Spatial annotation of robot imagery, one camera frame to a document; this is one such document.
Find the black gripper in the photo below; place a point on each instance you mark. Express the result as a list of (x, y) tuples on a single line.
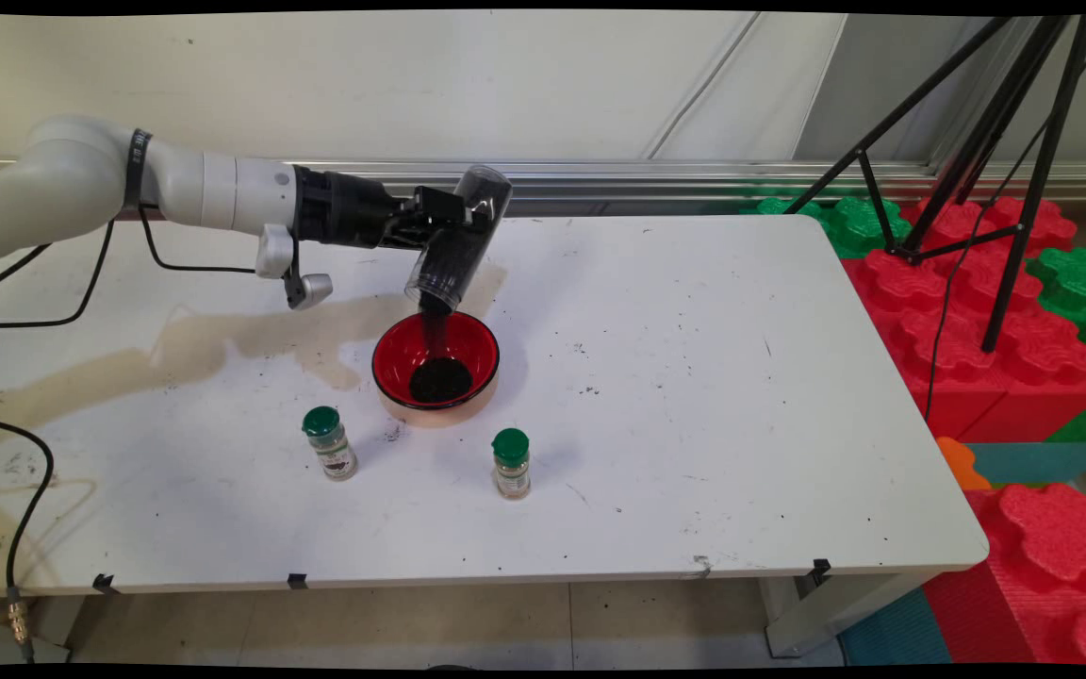
[(350, 212)]

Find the clear jar with dark grains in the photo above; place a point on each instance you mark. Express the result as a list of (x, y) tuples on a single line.
[(453, 269)]

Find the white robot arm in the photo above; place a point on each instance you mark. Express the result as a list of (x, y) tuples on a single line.
[(62, 179)]

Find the red bowl with black rim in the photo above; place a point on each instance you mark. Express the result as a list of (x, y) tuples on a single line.
[(402, 349)]

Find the dark grains heap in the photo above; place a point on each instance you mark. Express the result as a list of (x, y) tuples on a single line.
[(441, 380)]

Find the green-lid spice jar dark contents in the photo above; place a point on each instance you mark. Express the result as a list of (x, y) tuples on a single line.
[(331, 448)]

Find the green-lid spice jar light contents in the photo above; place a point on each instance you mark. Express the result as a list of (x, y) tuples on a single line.
[(511, 462)]

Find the black table edge clip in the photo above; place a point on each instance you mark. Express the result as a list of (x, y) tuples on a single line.
[(105, 583), (820, 569), (297, 581)]

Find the green foam block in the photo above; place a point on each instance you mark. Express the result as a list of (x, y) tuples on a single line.
[(1085, 283), (849, 226)]

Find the large red foam block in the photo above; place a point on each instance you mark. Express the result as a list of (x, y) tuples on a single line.
[(958, 321)]

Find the white table leg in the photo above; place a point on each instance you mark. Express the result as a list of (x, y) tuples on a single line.
[(826, 613)]

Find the orange foam piece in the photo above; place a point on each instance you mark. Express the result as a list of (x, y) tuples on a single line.
[(960, 464)]

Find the black tripod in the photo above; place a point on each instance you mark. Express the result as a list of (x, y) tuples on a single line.
[(1024, 141)]

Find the teal foam mat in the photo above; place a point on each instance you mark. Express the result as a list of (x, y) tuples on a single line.
[(892, 632)]

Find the teal foam block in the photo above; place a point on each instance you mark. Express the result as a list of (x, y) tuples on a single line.
[(1043, 462)]

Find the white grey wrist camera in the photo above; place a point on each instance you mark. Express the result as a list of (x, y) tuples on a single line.
[(274, 250)]

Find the aluminium wall rail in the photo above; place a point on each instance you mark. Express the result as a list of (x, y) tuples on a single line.
[(694, 179)]

